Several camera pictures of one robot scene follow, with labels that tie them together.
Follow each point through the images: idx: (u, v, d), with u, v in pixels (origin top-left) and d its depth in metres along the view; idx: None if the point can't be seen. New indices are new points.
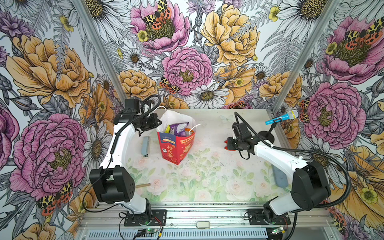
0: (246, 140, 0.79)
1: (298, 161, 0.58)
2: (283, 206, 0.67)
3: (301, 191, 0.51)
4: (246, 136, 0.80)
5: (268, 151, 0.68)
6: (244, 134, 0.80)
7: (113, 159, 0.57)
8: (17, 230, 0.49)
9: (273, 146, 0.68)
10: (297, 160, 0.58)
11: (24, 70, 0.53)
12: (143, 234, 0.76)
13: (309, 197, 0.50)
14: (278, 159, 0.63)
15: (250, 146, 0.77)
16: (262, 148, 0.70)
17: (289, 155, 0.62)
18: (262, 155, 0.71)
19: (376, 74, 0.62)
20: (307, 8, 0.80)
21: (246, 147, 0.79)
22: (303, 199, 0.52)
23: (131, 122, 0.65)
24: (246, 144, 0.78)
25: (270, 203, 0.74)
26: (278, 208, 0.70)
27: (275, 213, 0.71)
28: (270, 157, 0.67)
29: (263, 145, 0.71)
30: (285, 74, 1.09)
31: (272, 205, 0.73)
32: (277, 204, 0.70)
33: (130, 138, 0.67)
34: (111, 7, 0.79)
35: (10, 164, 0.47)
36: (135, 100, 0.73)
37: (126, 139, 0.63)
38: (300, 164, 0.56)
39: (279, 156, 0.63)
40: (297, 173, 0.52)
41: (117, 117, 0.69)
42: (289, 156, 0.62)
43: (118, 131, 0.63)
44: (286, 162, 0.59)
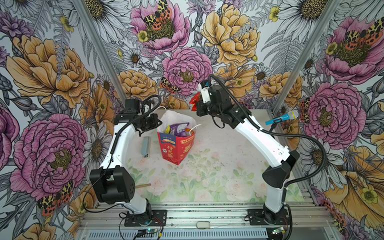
0: (227, 111, 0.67)
1: (282, 150, 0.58)
2: (275, 200, 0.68)
3: (277, 178, 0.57)
4: (226, 106, 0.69)
5: (255, 134, 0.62)
6: (224, 104, 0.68)
7: (113, 159, 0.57)
8: (17, 230, 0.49)
9: (261, 129, 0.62)
10: (282, 149, 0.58)
11: (24, 70, 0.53)
12: (144, 234, 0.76)
13: (282, 182, 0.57)
14: (264, 145, 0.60)
15: (232, 119, 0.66)
16: (248, 128, 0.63)
17: (274, 142, 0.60)
18: (243, 133, 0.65)
19: (376, 74, 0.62)
20: (307, 8, 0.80)
21: (228, 120, 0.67)
22: (274, 181, 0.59)
23: (131, 122, 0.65)
24: (227, 116, 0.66)
25: (266, 205, 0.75)
26: (274, 205, 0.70)
27: (276, 210, 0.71)
28: (255, 139, 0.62)
29: (249, 125, 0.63)
30: (285, 74, 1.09)
31: (267, 205, 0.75)
32: (269, 201, 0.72)
33: (130, 138, 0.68)
34: (111, 7, 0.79)
35: (10, 164, 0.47)
36: (135, 100, 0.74)
37: (126, 139, 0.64)
38: (284, 155, 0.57)
39: (266, 142, 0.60)
40: (283, 167, 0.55)
41: (117, 117, 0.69)
42: (274, 142, 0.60)
43: (118, 131, 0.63)
44: (272, 150, 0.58)
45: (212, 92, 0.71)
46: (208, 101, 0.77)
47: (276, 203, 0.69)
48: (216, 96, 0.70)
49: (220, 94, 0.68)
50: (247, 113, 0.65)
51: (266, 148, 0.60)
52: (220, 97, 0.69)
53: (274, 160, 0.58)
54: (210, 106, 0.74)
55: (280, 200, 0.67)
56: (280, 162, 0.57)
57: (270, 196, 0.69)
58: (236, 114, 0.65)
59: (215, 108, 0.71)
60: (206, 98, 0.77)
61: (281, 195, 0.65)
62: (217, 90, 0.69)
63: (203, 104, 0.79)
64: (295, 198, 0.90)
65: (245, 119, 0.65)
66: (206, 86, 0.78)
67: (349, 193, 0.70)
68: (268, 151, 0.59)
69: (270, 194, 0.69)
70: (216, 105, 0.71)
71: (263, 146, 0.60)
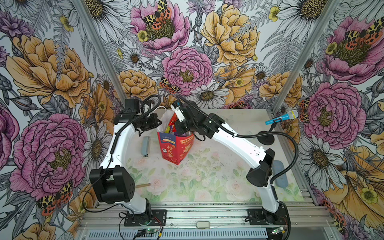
0: (201, 124, 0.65)
1: (258, 151, 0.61)
2: (268, 199, 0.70)
3: (260, 177, 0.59)
4: (199, 119, 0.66)
5: (231, 141, 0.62)
6: (197, 117, 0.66)
7: (113, 159, 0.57)
8: (17, 230, 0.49)
9: (236, 135, 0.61)
10: (258, 150, 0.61)
11: (24, 70, 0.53)
12: (143, 234, 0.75)
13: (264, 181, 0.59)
14: (241, 150, 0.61)
15: (208, 130, 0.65)
16: (223, 136, 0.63)
17: (250, 144, 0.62)
18: (220, 141, 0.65)
19: (376, 74, 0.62)
20: (307, 8, 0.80)
21: (204, 132, 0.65)
22: (258, 180, 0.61)
23: (131, 122, 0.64)
24: (202, 128, 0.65)
25: (265, 207, 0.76)
26: (270, 204, 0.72)
27: (274, 210, 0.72)
28: (231, 145, 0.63)
29: (224, 133, 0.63)
30: (285, 74, 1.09)
31: (264, 206, 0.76)
32: (264, 201, 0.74)
33: (130, 138, 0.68)
34: (111, 7, 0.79)
35: (10, 164, 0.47)
36: (135, 100, 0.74)
37: (126, 139, 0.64)
38: (260, 155, 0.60)
39: (242, 147, 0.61)
40: (262, 168, 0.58)
41: (117, 117, 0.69)
42: (250, 144, 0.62)
43: (118, 131, 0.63)
44: (250, 153, 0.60)
45: (183, 110, 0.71)
46: (184, 119, 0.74)
47: (271, 203, 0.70)
48: (188, 112, 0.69)
49: (190, 111, 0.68)
50: (220, 122, 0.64)
51: (243, 152, 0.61)
52: (191, 112, 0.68)
53: (254, 162, 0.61)
54: (187, 123, 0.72)
55: (273, 198, 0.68)
56: (258, 163, 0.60)
57: (264, 196, 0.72)
58: (210, 125, 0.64)
59: (191, 124, 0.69)
60: (181, 116, 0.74)
61: (272, 193, 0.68)
62: (187, 107, 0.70)
63: (181, 122, 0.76)
64: (295, 198, 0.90)
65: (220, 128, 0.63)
66: (178, 106, 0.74)
67: (350, 193, 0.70)
68: (246, 154, 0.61)
69: (263, 195, 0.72)
70: (190, 121, 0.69)
71: (241, 151, 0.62)
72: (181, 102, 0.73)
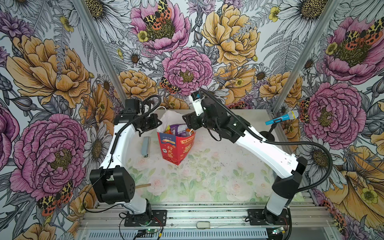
0: (225, 126, 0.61)
1: (290, 160, 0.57)
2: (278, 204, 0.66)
3: (289, 188, 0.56)
4: (223, 120, 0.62)
5: (258, 146, 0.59)
6: (221, 118, 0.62)
7: (113, 159, 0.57)
8: (17, 230, 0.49)
9: (264, 140, 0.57)
10: (289, 158, 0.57)
11: (24, 70, 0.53)
12: (144, 234, 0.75)
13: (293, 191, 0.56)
14: (271, 157, 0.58)
15: (232, 133, 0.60)
16: (250, 141, 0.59)
17: (279, 151, 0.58)
18: (245, 146, 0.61)
19: (376, 74, 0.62)
20: (307, 8, 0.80)
21: (227, 135, 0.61)
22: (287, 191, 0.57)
23: (131, 122, 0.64)
24: (226, 131, 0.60)
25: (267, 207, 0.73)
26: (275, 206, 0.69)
27: (276, 213, 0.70)
28: (259, 151, 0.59)
29: (251, 137, 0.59)
30: (285, 74, 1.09)
31: (266, 205, 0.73)
32: (268, 201, 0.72)
33: (130, 137, 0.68)
34: (111, 7, 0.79)
35: (10, 164, 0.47)
36: (136, 101, 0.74)
37: (126, 139, 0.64)
38: (292, 163, 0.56)
39: (273, 154, 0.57)
40: (295, 179, 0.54)
41: (117, 117, 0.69)
42: (279, 152, 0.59)
43: (118, 131, 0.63)
44: (280, 162, 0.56)
45: (205, 106, 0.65)
46: (202, 112, 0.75)
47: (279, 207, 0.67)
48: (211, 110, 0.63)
49: (215, 109, 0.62)
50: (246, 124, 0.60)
51: (273, 160, 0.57)
52: (216, 111, 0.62)
53: (284, 171, 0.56)
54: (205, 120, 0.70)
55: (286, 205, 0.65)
56: (290, 173, 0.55)
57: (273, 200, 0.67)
58: (235, 127, 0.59)
59: (212, 123, 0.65)
60: (199, 110, 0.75)
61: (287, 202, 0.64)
62: (211, 104, 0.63)
63: (197, 116, 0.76)
64: (295, 198, 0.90)
65: (245, 130, 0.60)
66: (198, 98, 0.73)
67: (350, 194, 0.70)
68: (276, 162, 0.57)
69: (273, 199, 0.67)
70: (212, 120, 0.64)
71: (270, 158, 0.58)
72: (201, 93, 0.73)
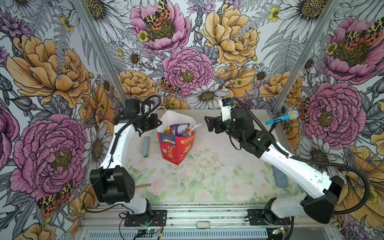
0: (250, 140, 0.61)
1: (322, 178, 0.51)
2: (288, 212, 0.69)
3: (324, 210, 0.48)
4: (249, 134, 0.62)
5: (284, 162, 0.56)
6: (248, 132, 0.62)
7: (113, 159, 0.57)
8: (17, 230, 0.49)
9: (290, 155, 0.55)
10: (321, 176, 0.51)
11: (24, 70, 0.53)
12: (144, 234, 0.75)
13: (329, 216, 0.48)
14: (298, 173, 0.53)
15: (257, 147, 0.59)
16: (275, 156, 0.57)
17: (309, 168, 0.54)
18: (271, 161, 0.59)
19: (376, 74, 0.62)
20: (307, 8, 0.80)
21: (251, 149, 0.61)
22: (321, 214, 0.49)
23: (131, 122, 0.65)
24: (251, 145, 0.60)
25: (272, 207, 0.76)
26: (280, 208, 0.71)
27: (277, 216, 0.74)
28: (284, 166, 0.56)
29: (276, 152, 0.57)
30: (285, 74, 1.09)
31: (272, 205, 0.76)
32: (276, 202, 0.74)
33: (130, 137, 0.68)
34: (111, 7, 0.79)
35: (10, 164, 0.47)
36: (136, 100, 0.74)
37: (126, 139, 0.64)
38: (324, 182, 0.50)
39: (300, 170, 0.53)
40: (328, 199, 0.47)
41: (117, 117, 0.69)
42: (309, 169, 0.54)
43: (118, 131, 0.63)
44: (309, 179, 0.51)
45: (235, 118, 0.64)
46: (227, 119, 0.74)
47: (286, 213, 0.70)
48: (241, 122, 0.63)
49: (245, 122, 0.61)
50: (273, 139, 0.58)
51: (300, 176, 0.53)
52: (245, 124, 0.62)
53: (315, 190, 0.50)
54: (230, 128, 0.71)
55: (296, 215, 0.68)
56: (322, 192, 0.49)
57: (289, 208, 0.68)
58: (260, 142, 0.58)
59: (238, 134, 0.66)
60: (226, 115, 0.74)
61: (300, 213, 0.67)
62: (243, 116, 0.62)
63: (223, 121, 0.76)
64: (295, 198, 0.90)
65: (271, 145, 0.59)
66: (228, 105, 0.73)
67: (350, 194, 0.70)
68: (304, 179, 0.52)
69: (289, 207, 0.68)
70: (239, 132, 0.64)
71: (297, 174, 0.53)
72: (232, 101, 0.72)
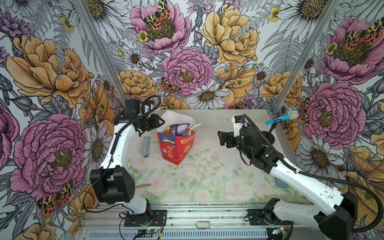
0: (259, 157, 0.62)
1: (332, 193, 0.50)
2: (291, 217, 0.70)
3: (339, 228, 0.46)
4: (257, 151, 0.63)
5: (292, 177, 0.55)
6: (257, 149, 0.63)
7: (113, 159, 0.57)
8: (17, 230, 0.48)
9: (298, 171, 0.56)
10: (331, 192, 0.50)
11: (24, 70, 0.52)
12: (143, 234, 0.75)
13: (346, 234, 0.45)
14: (307, 189, 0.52)
15: (265, 163, 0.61)
16: (283, 172, 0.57)
17: (319, 183, 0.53)
18: (279, 177, 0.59)
19: (376, 74, 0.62)
20: (307, 8, 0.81)
21: (260, 165, 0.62)
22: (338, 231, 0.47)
23: (131, 122, 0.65)
24: (259, 161, 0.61)
25: (274, 208, 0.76)
26: (286, 213, 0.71)
27: (279, 217, 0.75)
28: (293, 182, 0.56)
29: (284, 168, 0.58)
30: (285, 74, 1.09)
31: (274, 207, 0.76)
32: (282, 206, 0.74)
33: (131, 138, 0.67)
34: (111, 7, 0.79)
35: (10, 164, 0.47)
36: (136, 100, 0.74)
37: (126, 139, 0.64)
38: (336, 198, 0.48)
39: (309, 185, 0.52)
40: (339, 214, 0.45)
41: (117, 118, 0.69)
42: (319, 184, 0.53)
43: (118, 131, 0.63)
44: (319, 194, 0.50)
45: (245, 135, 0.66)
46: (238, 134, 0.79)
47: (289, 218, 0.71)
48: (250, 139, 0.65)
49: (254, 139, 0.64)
50: (280, 156, 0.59)
51: (310, 192, 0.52)
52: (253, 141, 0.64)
53: (326, 206, 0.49)
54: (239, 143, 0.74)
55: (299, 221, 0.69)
56: (333, 208, 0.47)
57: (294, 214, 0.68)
58: (268, 158, 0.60)
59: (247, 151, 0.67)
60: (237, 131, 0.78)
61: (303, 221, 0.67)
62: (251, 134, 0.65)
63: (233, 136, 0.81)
64: (296, 198, 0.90)
65: (278, 161, 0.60)
66: (240, 121, 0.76)
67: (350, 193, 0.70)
68: (314, 195, 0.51)
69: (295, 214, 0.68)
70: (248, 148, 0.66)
71: (307, 190, 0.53)
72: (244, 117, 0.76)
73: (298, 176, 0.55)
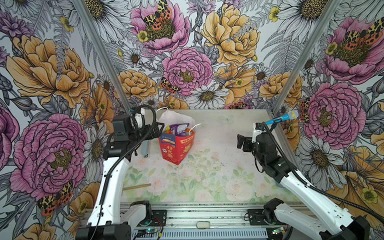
0: (271, 165, 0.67)
1: (341, 214, 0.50)
2: (290, 221, 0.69)
3: None
4: (271, 159, 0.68)
5: (302, 190, 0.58)
6: (270, 156, 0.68)
7: (103, 212, 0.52)
8: (17, 230, 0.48)
9: (309, 185, 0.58)
10: (341, 212, 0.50)
11: (24, 70, 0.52)
12: (143, 234, 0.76)
13: None
14: (315, 203, 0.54)
15: (276, 172, 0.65)
16: (293, 184, 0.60)
17: (329, 201, 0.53)
18: (289, 188, 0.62)
19: (376, 74, 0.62)
20: (307, 8, 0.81)
21: (271, 174, 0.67)
22: None
23: (121, 159, 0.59)
24: (271, 170, 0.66)
25: (276, 210, 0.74)
26: (287, 218, 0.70)
27: (278, 218, 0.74)
28: (302, 196, 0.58)
29: (295, 180, 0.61)
30: (285, 74, 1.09)
31: (277, 207, 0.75)
32: (288, 210, 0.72)
33: (124, 174, 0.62)
34: (111, 7, 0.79)
35: (10, 164, 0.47)
36: (126, 119, 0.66)
37: (118, 180, 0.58)
38: (344, 220, 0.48)
39: (318, 201, 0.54)
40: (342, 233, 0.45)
41: (107, 150, 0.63)
42: (329, 202, 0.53)
43: (108, 171, 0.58)
44: (327, 212, 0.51)
45: (260, 142, 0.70)
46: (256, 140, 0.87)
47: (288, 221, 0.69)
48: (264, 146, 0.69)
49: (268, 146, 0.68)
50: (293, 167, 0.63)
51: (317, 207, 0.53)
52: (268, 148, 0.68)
53: (332, 225, 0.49)
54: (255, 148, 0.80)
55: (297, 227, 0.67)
56: (339, 228, 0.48)
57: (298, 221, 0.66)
58: (280, 168, 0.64)
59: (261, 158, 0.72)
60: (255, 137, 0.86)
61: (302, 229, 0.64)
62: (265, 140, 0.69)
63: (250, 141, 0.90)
64: (295, 198, 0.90)
65: (290, 172, 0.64)
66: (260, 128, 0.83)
67: (349, 193, 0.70)
68: (322, 210, 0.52)
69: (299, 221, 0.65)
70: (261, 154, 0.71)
71: (315, 205, 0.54)
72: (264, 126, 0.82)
73: (307, 189, 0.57)
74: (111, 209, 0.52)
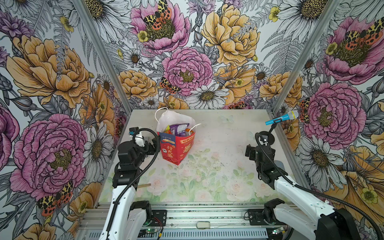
0: (266, 172, 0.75)
1: (324, 206, 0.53)
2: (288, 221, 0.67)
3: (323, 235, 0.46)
4: (267, 167, 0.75)
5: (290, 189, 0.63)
6: (265, 165, 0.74)
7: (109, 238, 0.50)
8: (17, 230, 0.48)
9: (295, 184, 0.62)
10: (323, 205, 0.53)
11: (24, 70, 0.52)
12: (144, 234, 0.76)
13: None
14: (301, 199, 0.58)
15: (270, 179, 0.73)
16: (283, 185, 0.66)
17: (314, 198, 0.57)
18: (282, 191, 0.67)
19: (376, 74, 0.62)
20: (307, 8, 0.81)
21: (266, 180, 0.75)
22: None
23: (130, 186, 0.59)
24: (266, 176, 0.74)
25: (275, 208, 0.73)
26: (286, 217, 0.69)
27: (277, 217, 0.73)
28: (292, 196, 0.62)
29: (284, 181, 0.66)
30: (285, 74, 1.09)
31: (276, 206, 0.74)
32: (286, 210, 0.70)
33: (130, 201, 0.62)
34: (111, 7, 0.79)
35: (10, 164, 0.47)
36: (130, 149, 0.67)
37: (125, 207, 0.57)
38: (325, 210, 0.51)
39: (303, 196, 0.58)
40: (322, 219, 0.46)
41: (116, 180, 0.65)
42: (314, 198, 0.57)
43: (116, 198, 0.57)
44: (310, 204, 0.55)
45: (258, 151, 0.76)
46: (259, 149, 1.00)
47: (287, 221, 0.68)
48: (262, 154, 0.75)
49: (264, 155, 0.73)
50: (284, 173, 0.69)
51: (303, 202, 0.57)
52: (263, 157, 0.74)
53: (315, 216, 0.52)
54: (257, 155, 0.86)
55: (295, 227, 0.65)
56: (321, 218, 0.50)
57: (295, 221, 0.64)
58: (273, 175, 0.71)
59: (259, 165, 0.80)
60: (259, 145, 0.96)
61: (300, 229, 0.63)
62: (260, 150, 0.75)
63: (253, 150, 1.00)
64: None
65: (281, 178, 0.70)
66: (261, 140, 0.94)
67: (349, 193, 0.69)
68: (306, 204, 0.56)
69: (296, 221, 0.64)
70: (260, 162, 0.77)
71: (302, 201, 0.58)
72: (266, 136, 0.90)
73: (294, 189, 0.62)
74: (117, 236, 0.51)
